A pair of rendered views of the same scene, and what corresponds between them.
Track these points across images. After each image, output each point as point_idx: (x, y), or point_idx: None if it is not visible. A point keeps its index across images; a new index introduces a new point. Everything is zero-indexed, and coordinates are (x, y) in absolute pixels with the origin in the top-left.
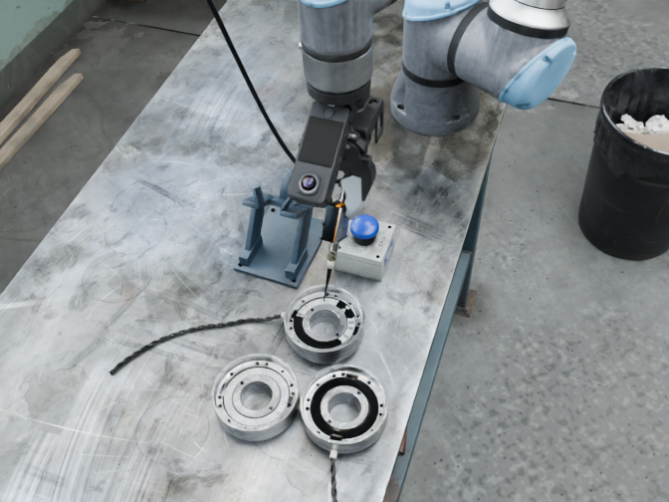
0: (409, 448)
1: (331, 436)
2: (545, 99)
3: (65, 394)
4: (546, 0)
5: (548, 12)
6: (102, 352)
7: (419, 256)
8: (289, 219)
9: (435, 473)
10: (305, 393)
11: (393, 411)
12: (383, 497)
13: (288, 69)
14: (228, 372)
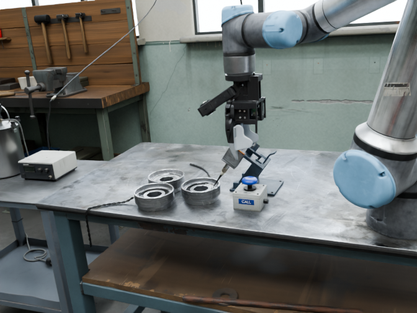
0: None
1: (141, 192)
2: (359, 202)
3: (183, 159)
4: (370, 119)
5: (368, 128)
6: (200, 162)
7: (252, 218)
8: (274, 184)
9: None
10: (161, 184)
11: (154, 213)
12: (115, 213)
13: None
14: (179, 173)
